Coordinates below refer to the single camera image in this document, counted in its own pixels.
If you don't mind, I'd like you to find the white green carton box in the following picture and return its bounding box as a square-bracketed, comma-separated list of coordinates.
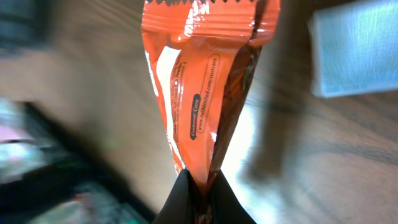
[308, 0, 397, 98]

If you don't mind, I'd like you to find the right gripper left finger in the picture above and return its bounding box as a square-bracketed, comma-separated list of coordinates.
[152, 169, 198, 224]

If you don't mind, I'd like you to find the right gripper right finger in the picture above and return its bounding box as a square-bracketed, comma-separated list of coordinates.
[207, 170, 256, 224]

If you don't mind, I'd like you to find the red Top chocolate bar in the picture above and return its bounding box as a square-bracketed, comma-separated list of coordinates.
[141, 0, 280, 194]

